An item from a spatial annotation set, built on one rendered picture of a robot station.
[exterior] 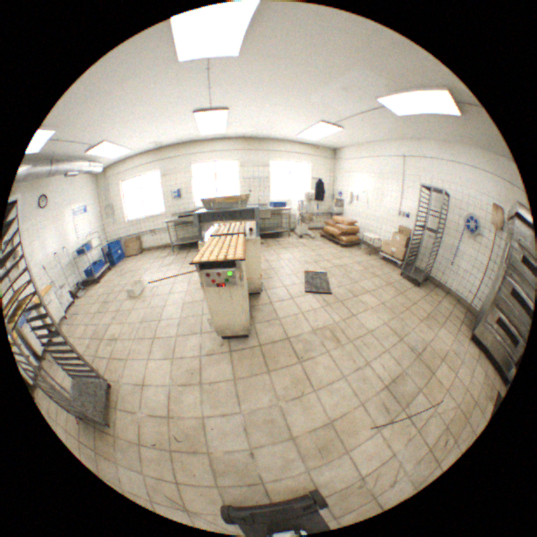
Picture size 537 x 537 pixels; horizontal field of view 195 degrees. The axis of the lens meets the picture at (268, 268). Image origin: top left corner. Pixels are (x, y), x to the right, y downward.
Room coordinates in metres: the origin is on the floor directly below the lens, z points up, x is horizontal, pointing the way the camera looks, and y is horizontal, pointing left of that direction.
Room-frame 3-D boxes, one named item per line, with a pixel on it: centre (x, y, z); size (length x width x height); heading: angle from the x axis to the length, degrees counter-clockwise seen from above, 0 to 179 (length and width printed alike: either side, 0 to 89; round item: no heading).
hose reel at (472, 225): (1.29, -3.55, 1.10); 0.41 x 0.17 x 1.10; 16
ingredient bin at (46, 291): (0.37, 4.03, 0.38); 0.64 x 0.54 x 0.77; 103
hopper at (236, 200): (1.80, 0.46, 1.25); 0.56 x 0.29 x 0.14; 97
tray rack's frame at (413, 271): (1.96, -2.99, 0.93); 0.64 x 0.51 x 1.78; 109
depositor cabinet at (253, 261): (2.27, 0.52, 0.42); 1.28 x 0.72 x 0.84; 7
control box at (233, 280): (0.94, 0.35, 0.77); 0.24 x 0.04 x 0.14; 97
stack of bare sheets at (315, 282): (2.02, -0.77, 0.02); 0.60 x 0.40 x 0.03; 169
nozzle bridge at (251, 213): (1.80, 0.46, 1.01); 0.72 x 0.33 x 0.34; 97
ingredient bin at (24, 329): (-0.26, 3.86, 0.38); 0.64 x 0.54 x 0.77; 105
